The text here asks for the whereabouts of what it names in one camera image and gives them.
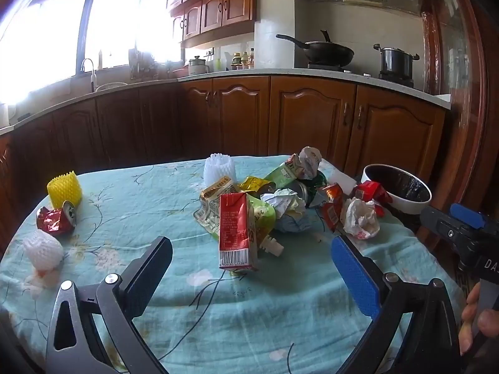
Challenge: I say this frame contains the yellow foam fruit net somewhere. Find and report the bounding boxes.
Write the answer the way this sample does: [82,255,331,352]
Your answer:
[46,171,83,209]

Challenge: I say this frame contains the tissue with red print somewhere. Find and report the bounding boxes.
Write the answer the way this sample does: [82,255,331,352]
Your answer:
[340,198,380,240]

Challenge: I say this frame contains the white foam fruit net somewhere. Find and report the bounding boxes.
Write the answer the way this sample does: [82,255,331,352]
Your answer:
[203,153,237,187]

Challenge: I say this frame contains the red-framed glass door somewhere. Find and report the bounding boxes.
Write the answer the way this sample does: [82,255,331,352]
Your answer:
[422,0,498,217]

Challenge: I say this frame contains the green spout drink pouch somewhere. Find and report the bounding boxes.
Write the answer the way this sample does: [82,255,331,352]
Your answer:
[193,175,285,258]

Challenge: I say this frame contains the chrome sink faucet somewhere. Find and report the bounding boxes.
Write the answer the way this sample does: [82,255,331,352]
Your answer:
[80,57,97,93]

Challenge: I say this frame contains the red wrapper piece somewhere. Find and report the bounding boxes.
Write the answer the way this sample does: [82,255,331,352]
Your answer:
[321,183,343,231]

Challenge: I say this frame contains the green milk carton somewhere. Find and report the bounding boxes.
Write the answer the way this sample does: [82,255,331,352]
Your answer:
[265,154,307,189]

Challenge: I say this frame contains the white paper ball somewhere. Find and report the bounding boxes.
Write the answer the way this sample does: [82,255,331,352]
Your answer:
[260,188,306,219]

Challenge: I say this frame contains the kitchen window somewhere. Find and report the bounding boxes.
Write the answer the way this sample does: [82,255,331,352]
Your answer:
[1,0,182,106]

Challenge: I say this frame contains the light blue floral tablecloth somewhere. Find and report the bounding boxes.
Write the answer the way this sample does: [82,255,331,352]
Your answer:
[0,154,467,374]

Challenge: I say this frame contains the crushed red soda can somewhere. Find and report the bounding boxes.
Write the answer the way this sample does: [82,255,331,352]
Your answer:
[36,201,76,237]

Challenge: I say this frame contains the red snack wrapper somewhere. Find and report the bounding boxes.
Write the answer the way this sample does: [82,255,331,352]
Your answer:
[353,181,392,218]

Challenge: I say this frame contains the crushed silver can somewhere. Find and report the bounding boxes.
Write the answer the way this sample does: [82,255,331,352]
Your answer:
[290,179,312,207]

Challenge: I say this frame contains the wooden upper kitchen cabinets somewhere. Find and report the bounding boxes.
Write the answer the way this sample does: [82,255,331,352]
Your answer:
[167,0,258,48]

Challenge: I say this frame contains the person's right hand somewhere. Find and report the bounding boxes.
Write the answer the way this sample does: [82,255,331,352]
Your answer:
[458,283,499,355]

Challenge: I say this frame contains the white rimmed trash bin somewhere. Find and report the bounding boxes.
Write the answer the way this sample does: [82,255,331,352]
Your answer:
[361,164,432,215]

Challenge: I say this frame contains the yellow snack wrapper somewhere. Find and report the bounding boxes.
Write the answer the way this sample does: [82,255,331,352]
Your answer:
[239,176,277,198]

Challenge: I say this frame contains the condiment bottles group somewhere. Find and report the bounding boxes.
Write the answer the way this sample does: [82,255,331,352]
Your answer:
[231,48,254,70]

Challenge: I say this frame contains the printed paper cup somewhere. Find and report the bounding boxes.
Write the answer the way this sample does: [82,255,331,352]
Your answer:
[298,146,322,180]

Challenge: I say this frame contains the green foil snack bag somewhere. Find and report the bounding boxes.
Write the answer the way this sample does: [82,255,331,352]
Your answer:
[298,170,327,208]

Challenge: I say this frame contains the black wok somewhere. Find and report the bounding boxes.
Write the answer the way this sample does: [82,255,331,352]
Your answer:
[276,30,354,68]

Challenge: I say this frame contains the wooden kitchen cabinets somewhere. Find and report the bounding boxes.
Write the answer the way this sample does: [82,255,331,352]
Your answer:
[1,75,448,246]
[167,0,258,48]

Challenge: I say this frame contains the red juice carton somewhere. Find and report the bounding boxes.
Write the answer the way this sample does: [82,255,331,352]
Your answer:
[218,192,257,271]

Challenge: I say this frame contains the wooden lower kitchen cabinets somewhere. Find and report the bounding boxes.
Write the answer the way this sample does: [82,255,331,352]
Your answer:
[1,75,448,246]

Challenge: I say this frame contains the white foam net ball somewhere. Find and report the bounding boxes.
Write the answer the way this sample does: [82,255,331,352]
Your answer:
[22,230,64,276]

